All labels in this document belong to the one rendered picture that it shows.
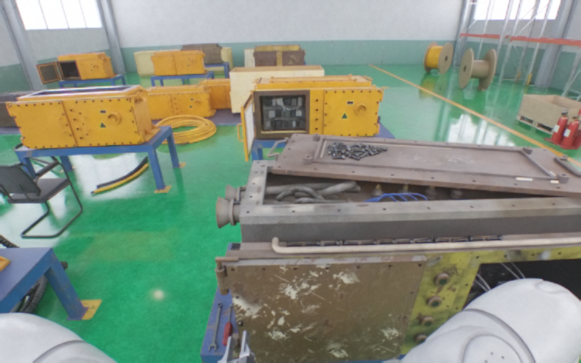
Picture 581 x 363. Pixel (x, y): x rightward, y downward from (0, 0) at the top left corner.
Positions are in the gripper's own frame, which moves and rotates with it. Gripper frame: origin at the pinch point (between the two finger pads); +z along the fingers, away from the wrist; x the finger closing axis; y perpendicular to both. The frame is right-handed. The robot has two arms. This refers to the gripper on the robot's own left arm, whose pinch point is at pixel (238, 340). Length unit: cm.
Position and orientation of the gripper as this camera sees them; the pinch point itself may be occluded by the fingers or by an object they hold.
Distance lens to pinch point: 114.9
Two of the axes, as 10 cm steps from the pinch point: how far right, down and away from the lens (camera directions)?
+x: -8.6, 4.6, 2.4
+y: -5.2, -7.5, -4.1
